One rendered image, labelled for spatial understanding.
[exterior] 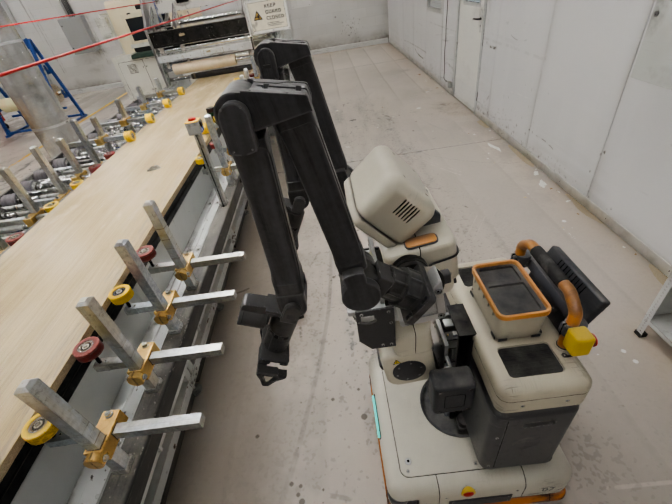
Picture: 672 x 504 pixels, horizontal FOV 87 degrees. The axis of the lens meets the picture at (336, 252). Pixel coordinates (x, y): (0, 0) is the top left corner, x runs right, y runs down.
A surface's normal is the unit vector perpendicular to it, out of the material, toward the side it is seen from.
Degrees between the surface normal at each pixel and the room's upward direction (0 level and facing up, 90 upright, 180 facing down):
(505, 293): 0
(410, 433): 0
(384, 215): 90
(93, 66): 90
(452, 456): 0
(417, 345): 90
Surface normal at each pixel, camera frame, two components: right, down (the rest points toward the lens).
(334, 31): 0.06, 0.61
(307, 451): -0.14, -0.78
